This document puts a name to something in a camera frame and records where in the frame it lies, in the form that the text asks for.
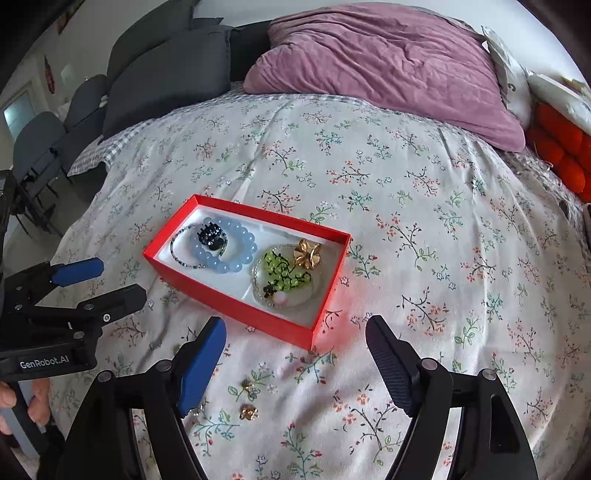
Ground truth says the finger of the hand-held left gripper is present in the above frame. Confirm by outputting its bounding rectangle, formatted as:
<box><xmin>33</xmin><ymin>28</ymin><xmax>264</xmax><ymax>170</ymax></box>
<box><xmin>2</xmin><ymin>257</ymin><xmax>105</xmax><ymax>308</ymax></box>
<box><xmin>25</xmin><ymin>284</ymin><xmax>147</xmax><ymax>326</ymax></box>

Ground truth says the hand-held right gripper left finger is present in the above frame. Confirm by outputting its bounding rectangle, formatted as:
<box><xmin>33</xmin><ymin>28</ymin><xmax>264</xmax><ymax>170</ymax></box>
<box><xmin>55</xmin><ymin>316</ymin><xmax>228</xmax><ymax>480</ymax></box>

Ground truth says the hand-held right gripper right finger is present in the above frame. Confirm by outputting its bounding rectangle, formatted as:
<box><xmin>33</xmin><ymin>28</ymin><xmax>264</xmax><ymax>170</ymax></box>
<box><xmin>366</xmin><ymin>315</ymin><xmax>541</xmax><ymax>480</ymax></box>

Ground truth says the red cardboard box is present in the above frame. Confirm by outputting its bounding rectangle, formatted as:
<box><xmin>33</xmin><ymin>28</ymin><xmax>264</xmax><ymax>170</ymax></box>
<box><xmin>142</xmin><ymin>194</ymin><xmax>352</xmax><ymax>352</ymax></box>

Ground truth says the thin multicolour bead bracelet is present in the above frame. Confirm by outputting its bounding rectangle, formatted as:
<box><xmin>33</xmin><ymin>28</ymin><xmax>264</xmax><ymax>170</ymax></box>
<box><xmin>169</xmin><ymin>222</ymin><xmax>218</xmax><ymax>271</ymax></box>

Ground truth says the light blue bead bracelet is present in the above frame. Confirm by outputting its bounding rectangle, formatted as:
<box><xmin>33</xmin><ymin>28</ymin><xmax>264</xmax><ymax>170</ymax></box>
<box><xmin>187</xmin><ymin>215</ymin><xmax>258</xmax><ymax>273</ymax></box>

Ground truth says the black hair claw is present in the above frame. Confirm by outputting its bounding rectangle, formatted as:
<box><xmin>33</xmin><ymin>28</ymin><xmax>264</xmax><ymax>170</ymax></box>
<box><xmin>194</xmin><ymin>224</ymin><xmax>228</xmax><ymax>252</ymax></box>

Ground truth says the green bead bracelet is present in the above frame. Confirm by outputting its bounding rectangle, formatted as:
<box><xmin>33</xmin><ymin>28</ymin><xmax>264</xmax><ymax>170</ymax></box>
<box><xmin>256</xmin><ymin>247</ymin><xmax>315</xmax><ymax>308</ymax></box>

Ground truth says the gold flower clip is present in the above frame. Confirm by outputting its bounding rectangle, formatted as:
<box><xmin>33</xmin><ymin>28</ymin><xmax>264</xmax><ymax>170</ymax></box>
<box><xmin>292</xmin><ymin>237</ymin><xmax>322</xmax><ymax>268</ymax></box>

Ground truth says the person's left hand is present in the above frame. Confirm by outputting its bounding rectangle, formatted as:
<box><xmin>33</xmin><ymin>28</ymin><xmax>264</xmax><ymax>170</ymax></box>
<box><xmin>0</xmin><ymin>378</ymin><xmax>52</xmax><ymax>437</ymax></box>

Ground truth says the floral bedsheet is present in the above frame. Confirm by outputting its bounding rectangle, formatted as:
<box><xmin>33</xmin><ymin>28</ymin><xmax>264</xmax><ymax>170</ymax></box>
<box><xmin>46</xmin><ymin>90</ymin><xmax>591</xmax><ymax>480</ymax></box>

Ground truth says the glass door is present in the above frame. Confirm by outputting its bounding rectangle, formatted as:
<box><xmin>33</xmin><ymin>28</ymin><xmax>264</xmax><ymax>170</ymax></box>
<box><xmin>2</xmin><ymin>90</ymin><xmax>35</xmax><ymax>144</ymax></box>

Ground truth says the large dark grey pillow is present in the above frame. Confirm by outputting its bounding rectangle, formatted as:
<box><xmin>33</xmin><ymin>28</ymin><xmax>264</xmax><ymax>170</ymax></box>
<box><xmin>102</xmin><ymin>25</ymin><xmax>237</xmax><ymax>139</ymax></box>

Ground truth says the orange knotted cushion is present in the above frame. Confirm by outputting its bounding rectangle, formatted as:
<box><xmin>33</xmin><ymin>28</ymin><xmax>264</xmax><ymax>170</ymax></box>
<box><xmin>526</xmin><ymin>104</ymin><xmax>591</xmax><ymax>204</ymax></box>

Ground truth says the black pillow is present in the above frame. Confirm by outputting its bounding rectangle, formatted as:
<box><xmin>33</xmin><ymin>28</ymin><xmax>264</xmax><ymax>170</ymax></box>
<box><xmin>228</xmin><ymin>21</ymin><xmax>274</xmax><ymax>83</ymax></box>

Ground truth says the purple pillow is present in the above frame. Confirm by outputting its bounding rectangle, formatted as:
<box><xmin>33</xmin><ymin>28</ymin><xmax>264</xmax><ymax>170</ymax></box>
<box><xmin>242</xmin><ymin>4</ymin><xmax>527</xmax><ymax>153</ymax></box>

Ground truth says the white pillow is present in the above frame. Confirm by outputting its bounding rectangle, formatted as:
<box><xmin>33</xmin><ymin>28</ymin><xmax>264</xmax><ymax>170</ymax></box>
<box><xmin>526</xmin><ymin>71</ymin><xmax>591</xmax><ymax>134</ymax></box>
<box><xmin>480</xmin><ymin>25</ymin><xmax>536</xmax><ymax>127</ymax></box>

